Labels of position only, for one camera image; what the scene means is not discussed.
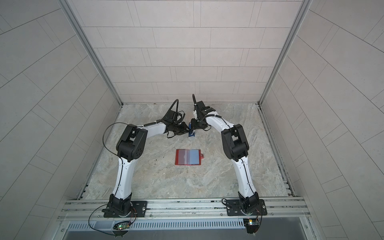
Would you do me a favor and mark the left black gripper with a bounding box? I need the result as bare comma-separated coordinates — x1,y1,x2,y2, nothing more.
170,121,192,135

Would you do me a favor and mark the red card holder wallet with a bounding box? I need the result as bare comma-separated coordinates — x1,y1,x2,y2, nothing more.
175,149,204,166

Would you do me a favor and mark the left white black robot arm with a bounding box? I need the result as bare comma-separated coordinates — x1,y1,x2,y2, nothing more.
102,110,190,218

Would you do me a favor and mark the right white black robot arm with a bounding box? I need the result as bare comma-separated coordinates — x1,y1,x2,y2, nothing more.
191,101,263,216

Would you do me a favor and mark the white ventilation grille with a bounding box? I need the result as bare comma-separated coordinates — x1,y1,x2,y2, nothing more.
67,219,245,232

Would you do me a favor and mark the left green circuit board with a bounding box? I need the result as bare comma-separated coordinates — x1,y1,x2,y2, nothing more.
113,221,132,231

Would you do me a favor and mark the right circuit board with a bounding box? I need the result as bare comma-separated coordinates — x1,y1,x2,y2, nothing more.
243,219,261,234

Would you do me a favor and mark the left black cable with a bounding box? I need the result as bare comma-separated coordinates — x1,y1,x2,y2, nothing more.
102,121,130,158

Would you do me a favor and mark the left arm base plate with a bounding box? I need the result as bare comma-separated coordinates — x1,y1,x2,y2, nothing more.
102,201,148,218

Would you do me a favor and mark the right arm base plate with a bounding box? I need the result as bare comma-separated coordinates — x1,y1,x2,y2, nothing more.
221,199,268,217

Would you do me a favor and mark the aluminium mounting rail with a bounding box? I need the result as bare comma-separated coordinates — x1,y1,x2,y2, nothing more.
57,197,311,221

